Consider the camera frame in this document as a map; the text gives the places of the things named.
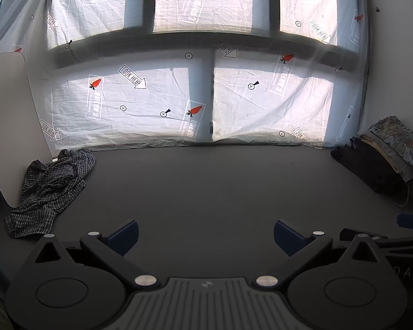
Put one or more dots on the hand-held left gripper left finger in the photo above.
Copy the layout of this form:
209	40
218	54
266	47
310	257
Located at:
124	238

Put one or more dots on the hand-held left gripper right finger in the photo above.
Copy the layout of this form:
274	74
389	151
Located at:
286	238

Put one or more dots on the blue plaid shirt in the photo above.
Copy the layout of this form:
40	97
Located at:
44	192

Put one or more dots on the grey folded sweatshirt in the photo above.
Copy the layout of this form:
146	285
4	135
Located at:
408	172

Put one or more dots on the black folded pants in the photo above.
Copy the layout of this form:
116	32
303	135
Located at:
375	178

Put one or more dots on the beige folded garment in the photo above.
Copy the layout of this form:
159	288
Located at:
382	147

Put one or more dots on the navy folded sweater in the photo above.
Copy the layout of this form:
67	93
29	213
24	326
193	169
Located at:
366	153

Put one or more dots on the printed folded garment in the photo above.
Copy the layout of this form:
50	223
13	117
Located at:
392	134

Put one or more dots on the white printed curtain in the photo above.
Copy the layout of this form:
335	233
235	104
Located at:
141	92

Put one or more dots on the white rounded board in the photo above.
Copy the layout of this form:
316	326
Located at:
10	117

